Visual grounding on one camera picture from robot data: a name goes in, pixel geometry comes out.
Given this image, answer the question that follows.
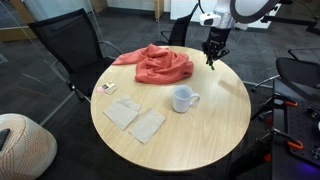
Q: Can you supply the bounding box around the brown paper napkin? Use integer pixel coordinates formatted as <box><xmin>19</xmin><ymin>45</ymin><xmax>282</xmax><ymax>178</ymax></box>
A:
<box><xmin>129</xmin><ymin>109</ymin><xmax>165</xmax><ymax>144</ymax></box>
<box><xmin>103</xmin><ymin>96</ymin><xmax>141</xmax><ymax>130</ymax></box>

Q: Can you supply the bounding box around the white ceramic mug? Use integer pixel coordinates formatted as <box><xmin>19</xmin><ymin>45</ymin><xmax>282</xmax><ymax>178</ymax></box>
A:
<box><xmin>172</xmin><ymin>85</ymin><xmax>200</xmax><ymax>113</ymax></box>

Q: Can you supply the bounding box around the white woven pouf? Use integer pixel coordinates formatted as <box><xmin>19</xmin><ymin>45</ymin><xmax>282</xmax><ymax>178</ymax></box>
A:
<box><xmin>0</xmin><ymin>113</ymin><xmax>57</xmax><ymax>180</ymax></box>

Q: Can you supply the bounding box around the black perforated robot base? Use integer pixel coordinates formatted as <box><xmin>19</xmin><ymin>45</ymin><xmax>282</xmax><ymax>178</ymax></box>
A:
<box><xmin>271</xmin><ymin>80</ymin><xmax>320</xmax><ymax>180</ymax></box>

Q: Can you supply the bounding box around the black office chair far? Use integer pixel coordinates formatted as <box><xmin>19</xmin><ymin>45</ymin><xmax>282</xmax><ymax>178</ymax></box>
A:
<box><xmin>154</xmin><ymin>4</ymin><xmax>199</xmax><ymax>46</ymax></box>

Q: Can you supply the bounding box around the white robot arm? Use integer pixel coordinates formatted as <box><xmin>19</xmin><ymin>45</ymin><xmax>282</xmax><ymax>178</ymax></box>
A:
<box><xmin>199</xmin><ymin>0</ymin><xmax>279</xmax><ymax>68</ymax></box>

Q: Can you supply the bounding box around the black mesh office chair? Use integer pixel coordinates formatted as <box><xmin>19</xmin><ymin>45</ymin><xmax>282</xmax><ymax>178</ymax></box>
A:
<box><xmin>29</xmin><ymin>9</ymin><xmax>122</xmax><ymax>100</ymax></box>

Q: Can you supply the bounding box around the orange-red cloth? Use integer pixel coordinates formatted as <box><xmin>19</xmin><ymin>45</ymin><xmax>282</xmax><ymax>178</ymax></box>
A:
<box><xmin>113</xmin><ymin>44</ymin><xmax>194</xmax><ymax>85</ymax></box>

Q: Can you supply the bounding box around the black chair at right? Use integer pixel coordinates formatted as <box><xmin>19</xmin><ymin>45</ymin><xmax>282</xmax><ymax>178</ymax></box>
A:
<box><xmin>251</xmin><ymin>48</ymin><xmax>320</xmax><ymax>92</ymax></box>

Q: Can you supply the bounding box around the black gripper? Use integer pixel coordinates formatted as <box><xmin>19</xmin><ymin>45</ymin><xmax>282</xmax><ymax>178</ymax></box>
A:
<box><xmin>201</xmin><ymin>27</ymin><xmax>231</xmax><ymax>66</ymax></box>

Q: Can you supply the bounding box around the orange-handled black clamp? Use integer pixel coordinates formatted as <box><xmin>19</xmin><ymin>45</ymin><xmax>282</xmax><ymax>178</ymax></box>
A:
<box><xmin>228</xmin><ymin>127</ymin><xmax>305</xmax><ymax>179</ymax></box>
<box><xmin>251</xmin><ymin>93</ymin><xmax>298</xmax><ymax>120</ymax></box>

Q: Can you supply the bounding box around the round wooden table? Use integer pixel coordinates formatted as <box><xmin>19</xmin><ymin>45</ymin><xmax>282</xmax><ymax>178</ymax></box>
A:
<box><xmin>91</xmin><ymin>46</ymin><xmax>251</xmax><ymax>172</ymax></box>

